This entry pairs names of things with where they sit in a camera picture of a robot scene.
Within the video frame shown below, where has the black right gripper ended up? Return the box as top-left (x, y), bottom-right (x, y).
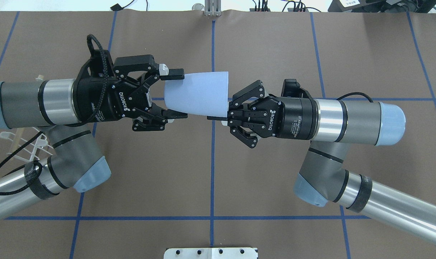
top-left (206, 80), bottom-right (317, 149)

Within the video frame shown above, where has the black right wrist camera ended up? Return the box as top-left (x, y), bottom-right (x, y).
top-left (281, 79), bottom-right (312, 99)

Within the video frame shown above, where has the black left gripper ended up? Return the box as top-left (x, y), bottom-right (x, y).
top-left (73, 55), bottom-right (188, 132)

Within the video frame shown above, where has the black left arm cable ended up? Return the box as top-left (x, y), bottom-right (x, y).
top-left (0, 131), bottom-right (46, 196)

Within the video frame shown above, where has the aluminium frame post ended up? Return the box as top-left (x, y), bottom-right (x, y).
top-left (204, 0), bottom-right (222, 17)

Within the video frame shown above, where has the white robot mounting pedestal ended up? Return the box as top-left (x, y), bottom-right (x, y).
top-left (163, 247), bottom-right (259, 259)

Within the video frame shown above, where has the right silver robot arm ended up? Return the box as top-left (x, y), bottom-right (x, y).
top-left (197, 99), bottom-right (436, 259)

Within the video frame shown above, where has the light blue plastic cup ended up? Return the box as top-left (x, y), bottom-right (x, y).
top-left (164, 72), bottom-right (228, 117)

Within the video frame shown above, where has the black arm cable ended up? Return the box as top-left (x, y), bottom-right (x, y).
top-left (0, 131), bottom-right (46, 196)
top-left (335, 92), bottom-right (374, 104)

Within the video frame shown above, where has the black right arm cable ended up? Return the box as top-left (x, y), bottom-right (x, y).
top-left (335, 92), bottom-right (374, 104)

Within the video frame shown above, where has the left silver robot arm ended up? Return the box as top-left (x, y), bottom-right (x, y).
top-left (0, 50), bottom-right (188, 220)

